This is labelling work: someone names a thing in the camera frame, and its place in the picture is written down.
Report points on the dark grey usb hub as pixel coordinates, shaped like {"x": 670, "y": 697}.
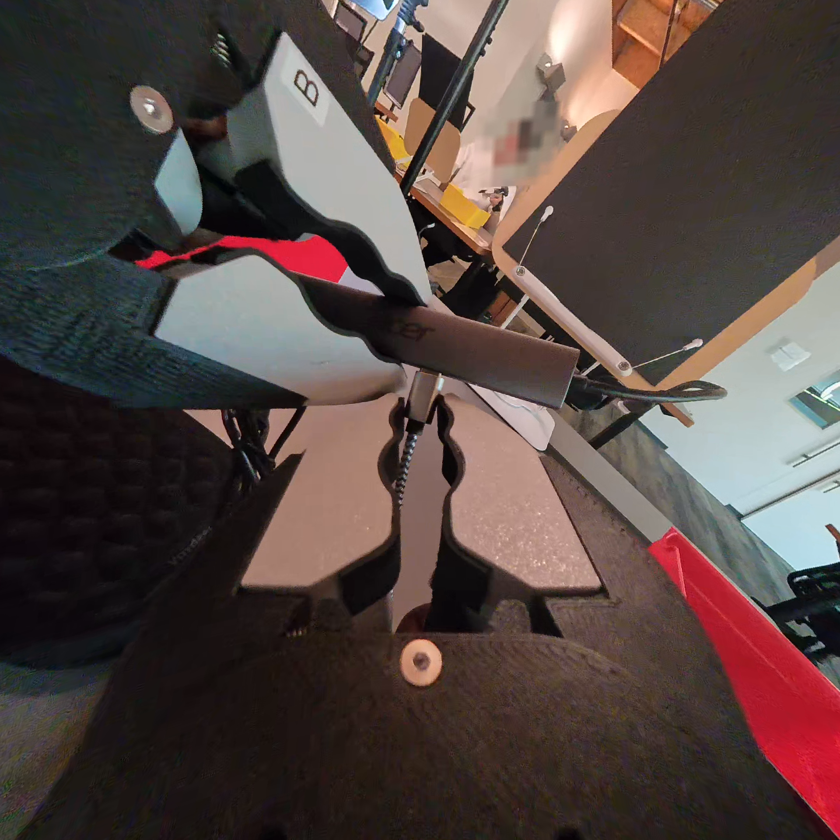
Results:
{"x": 485, "y": 361}

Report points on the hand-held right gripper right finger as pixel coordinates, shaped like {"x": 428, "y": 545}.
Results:
{"x": 518, "y": 512}

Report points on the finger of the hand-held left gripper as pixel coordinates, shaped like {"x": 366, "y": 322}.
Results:
{"x": 341, "y": 164}
{"x": 262, "y": 328}

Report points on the black panel on wooden board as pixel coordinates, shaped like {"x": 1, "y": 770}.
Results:
{"x": 689, "y": 197}

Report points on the yellow plastic bin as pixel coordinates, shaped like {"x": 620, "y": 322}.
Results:
{"x": 466, "y": 207}
{"x": 394, "y": 141}

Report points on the small grey monitor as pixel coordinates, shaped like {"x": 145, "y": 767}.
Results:
{"x": 403, "y": 75}

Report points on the black board on white stand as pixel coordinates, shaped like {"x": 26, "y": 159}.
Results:
{"x": 528, "y": 423}

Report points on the black monitor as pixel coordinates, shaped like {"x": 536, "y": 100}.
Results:
{"x": 446, "y": 72}

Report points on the black round disc stand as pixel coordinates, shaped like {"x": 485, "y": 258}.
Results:
{"x": 455, "y": 92}

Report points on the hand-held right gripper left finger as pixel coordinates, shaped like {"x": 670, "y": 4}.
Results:
{"x": 328, "y": 512}

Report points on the black honeycomb cushion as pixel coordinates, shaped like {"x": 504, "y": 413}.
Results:
{"x": 79, "y": 525}

